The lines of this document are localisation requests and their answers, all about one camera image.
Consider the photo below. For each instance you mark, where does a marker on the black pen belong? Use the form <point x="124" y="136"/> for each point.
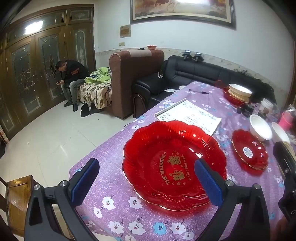
<point x="198" y="92"/>

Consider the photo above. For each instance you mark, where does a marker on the black battery pack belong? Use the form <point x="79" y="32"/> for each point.
<point x="248" y="109"/>

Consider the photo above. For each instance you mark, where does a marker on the green cloth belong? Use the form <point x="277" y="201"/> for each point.
<point x="101" y="75"/>

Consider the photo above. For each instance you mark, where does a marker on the black leather sofa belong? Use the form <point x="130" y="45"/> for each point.
<point x="196" y="71"/>

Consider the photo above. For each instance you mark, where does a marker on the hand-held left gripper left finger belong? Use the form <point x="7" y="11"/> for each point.
<point x="84" y="180"/>

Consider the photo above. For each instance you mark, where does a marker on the dark wooden cabinet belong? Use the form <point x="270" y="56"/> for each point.
<point x="23" y="81"/>

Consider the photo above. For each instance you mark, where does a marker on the wooden chair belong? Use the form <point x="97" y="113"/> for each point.
<point x="17" y="197"/>

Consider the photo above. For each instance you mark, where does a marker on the framed wall painting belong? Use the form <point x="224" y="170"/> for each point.
<point x="180" y="9"/>

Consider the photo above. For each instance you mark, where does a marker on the purple floral tablecloth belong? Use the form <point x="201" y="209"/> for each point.
<point x="111" y="162"/>

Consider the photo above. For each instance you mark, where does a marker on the pink container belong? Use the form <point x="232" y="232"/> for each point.
<point x="286" y="120"/>

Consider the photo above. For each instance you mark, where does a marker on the black shoe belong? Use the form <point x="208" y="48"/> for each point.
<point x="84" y="110"/>
<point x="94" y="109"/>

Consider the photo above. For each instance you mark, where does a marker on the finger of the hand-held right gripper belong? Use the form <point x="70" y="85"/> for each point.
<point x="283" y="162"/>

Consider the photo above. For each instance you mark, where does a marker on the yellow wall plaque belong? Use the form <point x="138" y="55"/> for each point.
<point x="125" y="31"/>

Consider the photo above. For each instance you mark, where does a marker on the white flat object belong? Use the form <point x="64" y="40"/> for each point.
<point x="171" y="90"/>

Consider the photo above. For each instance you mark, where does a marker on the white written notebook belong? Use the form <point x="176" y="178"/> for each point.
<point x="192" y="115"/>

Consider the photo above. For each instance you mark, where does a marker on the cream plastic bowl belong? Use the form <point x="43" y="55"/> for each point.
<point x="240" y="88"/>
<point x="237" y="96"/>

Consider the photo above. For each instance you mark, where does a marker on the black rectangular device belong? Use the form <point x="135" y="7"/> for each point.
<point x="261" y="114"/>

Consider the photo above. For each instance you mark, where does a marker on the white plastic bowl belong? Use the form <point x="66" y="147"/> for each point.
<point x="260" y="126"/>
<point x="279" y="133"/>

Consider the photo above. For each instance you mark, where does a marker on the large red plastic plate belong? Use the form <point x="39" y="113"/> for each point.
<point x="148" y="157"/>

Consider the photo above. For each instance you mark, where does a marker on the small red plastic plate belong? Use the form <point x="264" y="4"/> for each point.
<point x="242" y="143"/>

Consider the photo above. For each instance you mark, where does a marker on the leaf printed blanket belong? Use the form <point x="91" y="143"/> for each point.
<point x="92" y="92"/>

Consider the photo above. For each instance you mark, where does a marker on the person's right hand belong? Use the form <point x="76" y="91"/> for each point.
<point x="285" y="230"/>

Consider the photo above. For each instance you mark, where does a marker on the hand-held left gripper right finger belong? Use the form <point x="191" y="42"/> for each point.
<point x="208" y="185"/>

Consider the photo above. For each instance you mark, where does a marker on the brown fabric sofa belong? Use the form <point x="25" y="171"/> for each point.
<point x="122" y="81"/>

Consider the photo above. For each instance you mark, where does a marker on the white paper cup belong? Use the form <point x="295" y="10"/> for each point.
<point x="267" y="105"/>

